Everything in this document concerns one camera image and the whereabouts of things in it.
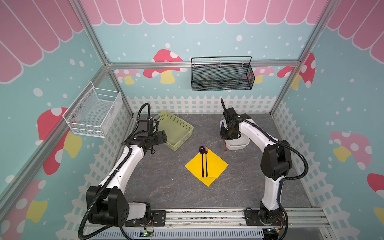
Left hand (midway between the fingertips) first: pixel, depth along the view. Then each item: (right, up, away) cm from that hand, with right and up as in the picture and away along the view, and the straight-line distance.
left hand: (160, 139), depth 85 cm
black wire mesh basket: (+37, +38, +8) cm, 54 cm away
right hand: (+37, +1, +9) cm, 38 cm away
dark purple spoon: (+24, -8, +14) cm, 29 cm away
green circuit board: (-3, -46, -12) cm, 47 cm away
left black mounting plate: (-1, -39, -11) cm, 40 cm away
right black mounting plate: (+49, -39, -10) cm, 63 cm away
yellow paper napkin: (+33, -18, +8) cm, 38 cm away
